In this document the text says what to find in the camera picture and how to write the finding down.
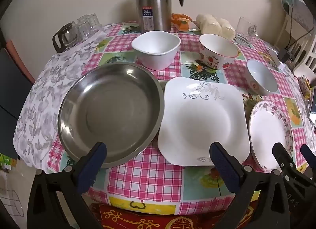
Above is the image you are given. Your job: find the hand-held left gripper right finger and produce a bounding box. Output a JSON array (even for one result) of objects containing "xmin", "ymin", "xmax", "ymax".
[{"xmin": 209, "ymin": 142, "xmax": 294, "ymax": 229}]

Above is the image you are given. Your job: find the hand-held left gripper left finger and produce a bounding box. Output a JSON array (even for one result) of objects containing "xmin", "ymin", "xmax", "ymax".
[{"xmin": 27, "ymin": 142, "xmax": 108, "ymax": 229}]

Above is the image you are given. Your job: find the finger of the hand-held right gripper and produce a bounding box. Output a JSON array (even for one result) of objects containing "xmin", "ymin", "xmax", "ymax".
[
  {"xmin": 272, "ymin": 143, "xmax": 297, "ymax": 177},
  {"xmin": 300, "ymin": 144, "xmax": 316, "ymax": 168}
]

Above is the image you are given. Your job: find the floral rimmed round plate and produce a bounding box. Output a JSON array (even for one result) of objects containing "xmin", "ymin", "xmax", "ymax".
[{"xmin": 249, "ymin": 101, "xmax": 294, "ymax": 173}]

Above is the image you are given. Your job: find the white square plate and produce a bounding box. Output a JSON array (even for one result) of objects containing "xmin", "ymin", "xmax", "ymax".
[{"xmin": 157, "ymin": 76, "xmax": 251, "ymax": 166}]

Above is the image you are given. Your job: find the round stainless steel plate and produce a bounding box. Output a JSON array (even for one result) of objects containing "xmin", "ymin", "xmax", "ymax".
[{"xmin": 57, "ymin": 62, "xmax": 165, "ymax": 169}]

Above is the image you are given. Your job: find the small white bowl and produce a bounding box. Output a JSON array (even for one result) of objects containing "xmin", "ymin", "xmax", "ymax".
[{"xmin": 247, "ymin": 60, "xmax": 279, "ymax": 96}]

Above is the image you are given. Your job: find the strawberry print red-rimmed bowl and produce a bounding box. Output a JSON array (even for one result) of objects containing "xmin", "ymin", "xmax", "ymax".
[{"xmin": 199, "ymin": 34, "xmax": 239, "ymax": 69}]

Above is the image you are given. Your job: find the white square bowl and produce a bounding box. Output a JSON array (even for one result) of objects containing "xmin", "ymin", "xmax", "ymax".
[{"xmin": 131, "ymin": 31, "xmax": 181, "ymax": 71}]

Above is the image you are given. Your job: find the smartphone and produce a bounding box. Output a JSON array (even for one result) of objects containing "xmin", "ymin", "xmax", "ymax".
[{"xmin": 308, "ymin": 88, "xmax": 316, "ymax": 124}]

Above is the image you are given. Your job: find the pink checkered picture tablecloth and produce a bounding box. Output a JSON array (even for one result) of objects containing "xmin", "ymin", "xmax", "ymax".
[{"xmin": 48, "ymin": 22, "xmax": 311, "ymax": 216}]

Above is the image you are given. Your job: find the small colourful toy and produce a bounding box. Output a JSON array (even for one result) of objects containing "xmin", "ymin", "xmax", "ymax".
[{"xmin": 297, "ymin": 76, "xmax": 313, "ymax": 100}]

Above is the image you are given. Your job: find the red gold patterned cushion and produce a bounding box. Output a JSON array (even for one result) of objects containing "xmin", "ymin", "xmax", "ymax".
[{"xmin": 89, "ymin": 202, "xmax": 262, "ymax": 229}]

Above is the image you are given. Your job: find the white chair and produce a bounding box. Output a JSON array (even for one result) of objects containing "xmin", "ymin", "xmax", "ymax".
[{"xmin": 274, "ymin": 12, "xmax": 316, "ymax": 76}]

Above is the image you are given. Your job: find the white power strip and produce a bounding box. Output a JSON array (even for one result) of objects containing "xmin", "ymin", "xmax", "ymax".
[{"xmin": 268, "ymin": 48, "xmax": 284, "ymax": 71}]

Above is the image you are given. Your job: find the black power adapter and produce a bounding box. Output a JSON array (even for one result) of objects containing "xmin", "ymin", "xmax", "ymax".
[{"xmin": 277, "ymin": 49, "xmax": 292, "ymax": 63}]

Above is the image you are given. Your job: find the dark blue panel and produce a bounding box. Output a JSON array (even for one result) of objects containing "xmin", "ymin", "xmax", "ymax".
[{"xmin": 0, "ymin": 48, "xmax": 32, "ymax": 160}]

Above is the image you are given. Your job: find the clear glass mug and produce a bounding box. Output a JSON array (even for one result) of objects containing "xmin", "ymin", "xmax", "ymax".
[{"xmin": 233, "ymin": 17, "xmax": 260, "ymax": 47}]

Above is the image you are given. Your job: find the bag of white steamed buns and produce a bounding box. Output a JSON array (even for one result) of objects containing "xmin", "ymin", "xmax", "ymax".
[{"xmin": 196, "ymin": 14, "xmax": 236, "ymax": 40}]

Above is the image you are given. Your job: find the pale printed bag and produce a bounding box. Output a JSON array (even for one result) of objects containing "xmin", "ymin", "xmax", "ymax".
[{"xmin": 281, "ymin": 0, "xmax": 316, "ymax": 32}]

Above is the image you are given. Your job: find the orange snack packet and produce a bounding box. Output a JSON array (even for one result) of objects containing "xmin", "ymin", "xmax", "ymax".
[{"xmin": 171, "ymin": 13, "xmax": 199, "ymax": 32}]

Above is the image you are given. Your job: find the stainless steel thermos jug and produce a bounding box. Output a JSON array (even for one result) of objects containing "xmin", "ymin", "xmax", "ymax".
[{"xmin": 134, "ymin": 0, "xmax": 184, "ymax": 33}]

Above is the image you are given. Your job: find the brown wooden frame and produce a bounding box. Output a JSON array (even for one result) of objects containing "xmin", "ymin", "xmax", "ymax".
[{"xmin": 5, "ymin": 39, "xmax": 36, "ymax": 84}]

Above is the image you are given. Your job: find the black cable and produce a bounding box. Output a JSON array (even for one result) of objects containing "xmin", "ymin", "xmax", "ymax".
[{"xmin": 285, "ymin": 0, "xmax": 316, "ymax": 54}]

